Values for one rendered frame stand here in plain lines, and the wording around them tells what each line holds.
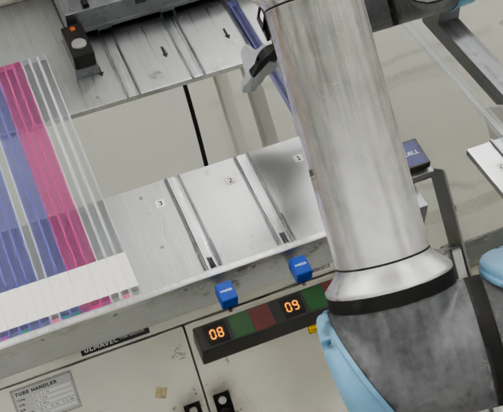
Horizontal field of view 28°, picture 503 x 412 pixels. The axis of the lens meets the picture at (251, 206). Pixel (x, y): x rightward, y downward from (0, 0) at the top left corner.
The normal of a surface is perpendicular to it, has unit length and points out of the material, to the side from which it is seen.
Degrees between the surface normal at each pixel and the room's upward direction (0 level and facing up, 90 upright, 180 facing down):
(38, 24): 45
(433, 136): 90
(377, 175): 85
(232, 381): 90
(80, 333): 135
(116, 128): 89
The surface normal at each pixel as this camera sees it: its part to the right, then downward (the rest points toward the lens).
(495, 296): -0.29, -0.68
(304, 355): 0.26, 0.09
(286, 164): -0.02, -0.61
